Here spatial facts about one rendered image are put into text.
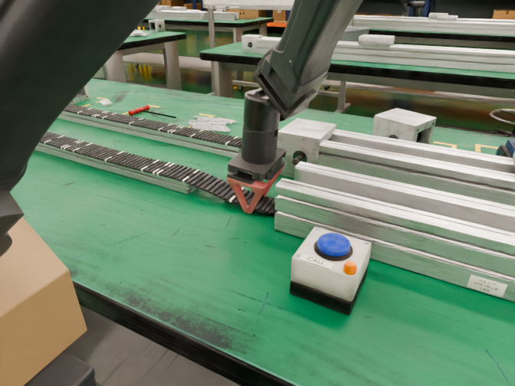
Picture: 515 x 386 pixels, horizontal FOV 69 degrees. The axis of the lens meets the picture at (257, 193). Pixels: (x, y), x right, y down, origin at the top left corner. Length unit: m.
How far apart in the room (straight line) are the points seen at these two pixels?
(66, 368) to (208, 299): 0.17
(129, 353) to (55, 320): 0.76
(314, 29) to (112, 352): 1.04
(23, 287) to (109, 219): 0.29
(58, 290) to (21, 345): 0.06
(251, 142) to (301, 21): 0.24
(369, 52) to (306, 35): 1.75
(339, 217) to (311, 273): 0.12
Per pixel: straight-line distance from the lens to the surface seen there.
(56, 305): 0.45
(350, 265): 0.44
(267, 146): 0.59
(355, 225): 0.55
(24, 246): 0.44
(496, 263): 0.55
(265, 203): 0.67
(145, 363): 1.17
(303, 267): 0.46
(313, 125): 0.80
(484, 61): 2.13
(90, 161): 0.90
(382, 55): 2.16
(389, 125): 0.88
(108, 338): 1.26
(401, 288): 0.54
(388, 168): 0.72
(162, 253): 0.58
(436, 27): 3.94
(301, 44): 0.43
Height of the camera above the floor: 1.13
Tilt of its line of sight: 29 degrees down
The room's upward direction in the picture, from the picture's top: straight up
